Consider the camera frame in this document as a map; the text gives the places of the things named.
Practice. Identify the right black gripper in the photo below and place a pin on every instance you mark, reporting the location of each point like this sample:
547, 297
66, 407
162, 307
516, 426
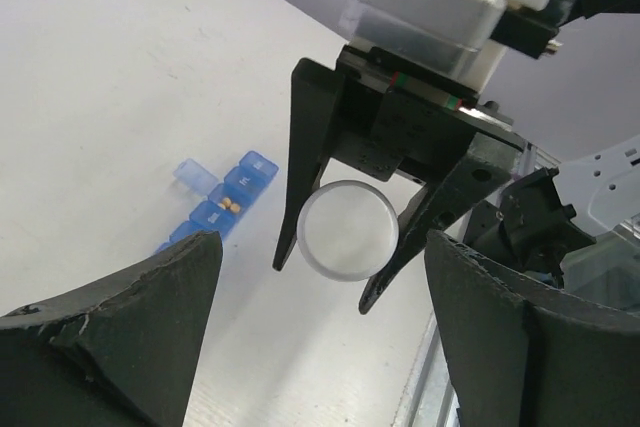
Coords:
383, 115

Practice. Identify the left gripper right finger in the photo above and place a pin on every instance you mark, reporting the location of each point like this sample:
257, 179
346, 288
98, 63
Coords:
521, 353

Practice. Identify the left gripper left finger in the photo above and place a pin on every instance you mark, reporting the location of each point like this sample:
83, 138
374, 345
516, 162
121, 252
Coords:
120, 351

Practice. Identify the white bottle cap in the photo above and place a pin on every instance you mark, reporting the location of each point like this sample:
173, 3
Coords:
347, 231

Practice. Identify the blue weekly pill organizer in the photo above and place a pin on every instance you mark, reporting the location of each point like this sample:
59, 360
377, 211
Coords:
244, 183

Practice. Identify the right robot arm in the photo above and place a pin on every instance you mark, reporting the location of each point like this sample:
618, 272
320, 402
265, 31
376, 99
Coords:
551, 212

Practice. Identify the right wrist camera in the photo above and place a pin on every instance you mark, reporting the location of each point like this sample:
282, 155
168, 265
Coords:
460, 39

